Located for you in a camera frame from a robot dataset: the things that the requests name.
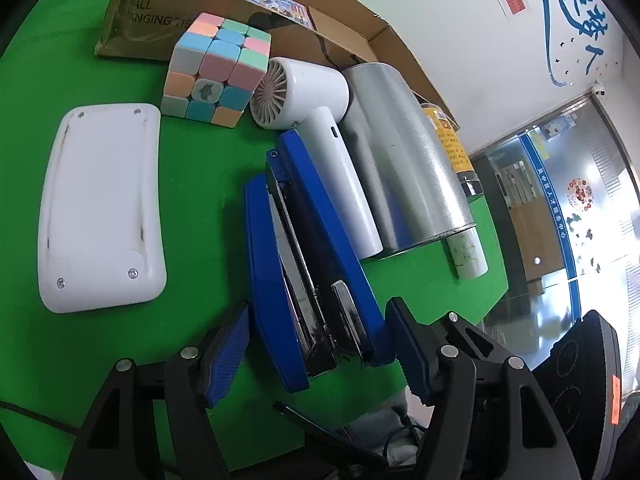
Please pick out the cardboard box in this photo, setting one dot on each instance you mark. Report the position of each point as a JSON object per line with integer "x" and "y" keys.
{"x": 347, "y": 33}

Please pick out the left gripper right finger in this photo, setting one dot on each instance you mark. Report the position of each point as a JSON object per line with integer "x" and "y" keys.
{"x": 491, "y": 419}

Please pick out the white plastic tray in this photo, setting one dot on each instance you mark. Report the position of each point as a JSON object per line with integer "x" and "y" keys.
{"x": 99, "y": 238}

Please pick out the blue stapler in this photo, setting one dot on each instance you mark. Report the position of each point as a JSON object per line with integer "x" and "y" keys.
{"x": 312, "y": 302}

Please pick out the silver cylinder can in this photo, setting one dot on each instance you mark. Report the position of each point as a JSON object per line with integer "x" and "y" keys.
{"x": 414, "y": 195}

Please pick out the pastel rubiks cube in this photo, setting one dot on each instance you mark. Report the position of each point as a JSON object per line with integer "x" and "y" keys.
{"x": 214, "y": 69}

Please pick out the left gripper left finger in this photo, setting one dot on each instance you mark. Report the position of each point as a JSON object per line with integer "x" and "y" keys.
{"x": 118, "y": 438}

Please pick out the white hair dryer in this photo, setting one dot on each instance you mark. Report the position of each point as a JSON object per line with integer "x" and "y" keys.
{"x": 311, "y": 99}

